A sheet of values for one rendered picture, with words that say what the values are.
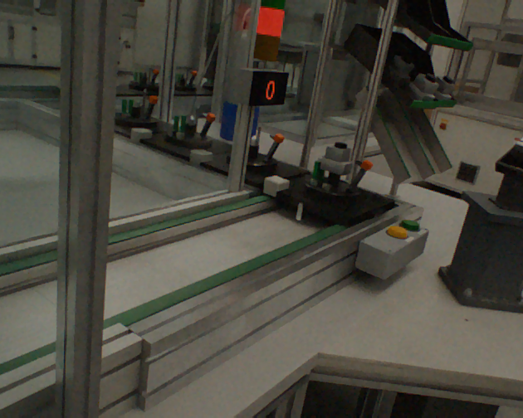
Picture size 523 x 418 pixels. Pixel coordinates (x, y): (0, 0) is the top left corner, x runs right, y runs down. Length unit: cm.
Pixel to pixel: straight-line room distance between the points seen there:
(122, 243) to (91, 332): 42
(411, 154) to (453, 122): 394
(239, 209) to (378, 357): 45
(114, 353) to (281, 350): 30
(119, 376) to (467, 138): 495
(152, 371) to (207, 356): 11
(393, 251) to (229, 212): 35
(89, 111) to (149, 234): 55
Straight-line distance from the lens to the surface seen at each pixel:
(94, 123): 42
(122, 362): 63
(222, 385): 73
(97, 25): 41
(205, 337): 70
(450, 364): 91
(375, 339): 90
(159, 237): 96
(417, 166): 150
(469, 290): 112
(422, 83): 141
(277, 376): 76
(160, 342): 63
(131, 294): 80
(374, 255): 101
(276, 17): 108
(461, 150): 541
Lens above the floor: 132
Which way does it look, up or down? 20 degrees down
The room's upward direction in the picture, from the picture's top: 9 degrees clockwise
